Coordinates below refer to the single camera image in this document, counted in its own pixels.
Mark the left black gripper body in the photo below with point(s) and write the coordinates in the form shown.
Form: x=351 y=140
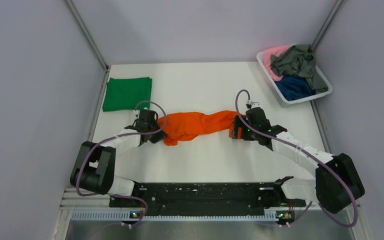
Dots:
x=154 y=126

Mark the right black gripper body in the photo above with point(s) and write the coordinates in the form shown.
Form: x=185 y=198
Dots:
x=249 y=133

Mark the orange t shirt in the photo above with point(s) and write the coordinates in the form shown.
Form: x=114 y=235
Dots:
x=186 y=126

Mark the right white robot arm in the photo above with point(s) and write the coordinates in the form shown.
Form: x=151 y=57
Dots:
x=335 y=179

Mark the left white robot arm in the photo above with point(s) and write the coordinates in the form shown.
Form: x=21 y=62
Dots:
x=94 y=168

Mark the folded green t shirt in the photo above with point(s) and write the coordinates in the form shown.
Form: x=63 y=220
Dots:
x=125 y=94

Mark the blue t shirt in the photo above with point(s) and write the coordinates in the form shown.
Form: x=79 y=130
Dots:
x=294 y=87

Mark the white plastic laundry basket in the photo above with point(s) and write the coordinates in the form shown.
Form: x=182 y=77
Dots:
x=272 y=86

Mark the grey t shirt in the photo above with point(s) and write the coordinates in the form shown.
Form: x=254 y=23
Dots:
x=299 y=60

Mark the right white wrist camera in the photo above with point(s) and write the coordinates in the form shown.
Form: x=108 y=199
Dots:
x=252 y=104

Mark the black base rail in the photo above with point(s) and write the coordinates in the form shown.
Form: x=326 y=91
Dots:
x=207 y=199

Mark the left aluminium frame post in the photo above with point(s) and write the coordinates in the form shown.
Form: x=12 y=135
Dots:
x=86 y=33

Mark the aluminium frame post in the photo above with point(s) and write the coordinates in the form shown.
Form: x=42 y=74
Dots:
x=338 y=4
x=86 y=33

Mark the grey slotted cable duct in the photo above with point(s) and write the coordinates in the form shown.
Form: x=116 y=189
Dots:
x=132 y=216

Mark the right aluminium frame post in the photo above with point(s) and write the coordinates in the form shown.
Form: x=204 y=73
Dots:
x=338 y=4

